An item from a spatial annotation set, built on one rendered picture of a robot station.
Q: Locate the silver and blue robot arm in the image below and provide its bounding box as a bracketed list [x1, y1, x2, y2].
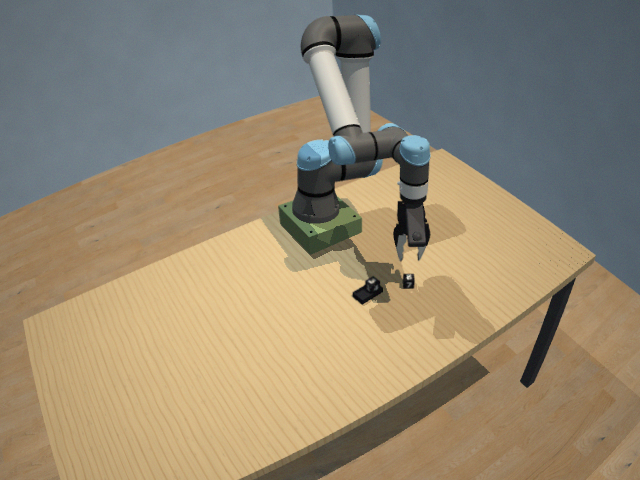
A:
[292, 14, 430, 247]

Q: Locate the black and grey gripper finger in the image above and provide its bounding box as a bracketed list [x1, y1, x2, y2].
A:
[393, 224, 407, 262]
[417, 223, 430, 261]

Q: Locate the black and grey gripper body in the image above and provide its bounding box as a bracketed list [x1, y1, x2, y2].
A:
[397, 193, 427, 236]

